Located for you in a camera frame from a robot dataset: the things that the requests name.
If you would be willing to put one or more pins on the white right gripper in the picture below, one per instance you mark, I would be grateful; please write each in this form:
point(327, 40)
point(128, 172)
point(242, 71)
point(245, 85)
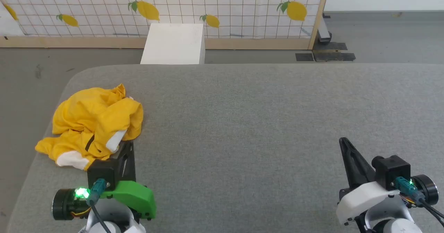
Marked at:
point(364, 200)

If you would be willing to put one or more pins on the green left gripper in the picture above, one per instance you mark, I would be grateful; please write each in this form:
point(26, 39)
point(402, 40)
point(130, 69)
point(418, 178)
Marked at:
point(137, 196)

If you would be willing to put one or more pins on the yellow garment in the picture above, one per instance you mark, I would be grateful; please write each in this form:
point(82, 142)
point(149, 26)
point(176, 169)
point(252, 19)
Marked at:
point(93, 115)

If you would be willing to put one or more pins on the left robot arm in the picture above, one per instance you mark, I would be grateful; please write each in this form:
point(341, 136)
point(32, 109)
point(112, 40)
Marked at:
point(111, 215)

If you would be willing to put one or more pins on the small black floor patch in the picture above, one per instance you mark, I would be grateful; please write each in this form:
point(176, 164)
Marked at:
point(304, 57)

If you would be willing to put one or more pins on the white box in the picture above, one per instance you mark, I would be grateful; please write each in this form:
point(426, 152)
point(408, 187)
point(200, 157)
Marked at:
point(173, 43)

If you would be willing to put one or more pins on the grey metal screen foot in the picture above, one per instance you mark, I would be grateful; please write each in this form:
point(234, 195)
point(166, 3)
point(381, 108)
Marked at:
point(324, 31)

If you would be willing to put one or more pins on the lemon print partition screen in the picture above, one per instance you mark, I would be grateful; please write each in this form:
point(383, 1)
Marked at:
point(225, 3)

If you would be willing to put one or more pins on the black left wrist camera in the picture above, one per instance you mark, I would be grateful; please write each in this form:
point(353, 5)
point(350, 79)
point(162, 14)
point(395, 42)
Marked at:
point(102, 172)

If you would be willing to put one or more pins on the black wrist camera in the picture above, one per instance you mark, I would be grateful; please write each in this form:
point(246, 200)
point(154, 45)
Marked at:
point(392, 170)
point(102, 172)

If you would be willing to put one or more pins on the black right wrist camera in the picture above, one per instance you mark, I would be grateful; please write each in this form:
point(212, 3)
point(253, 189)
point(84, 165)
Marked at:
point(392, 170)

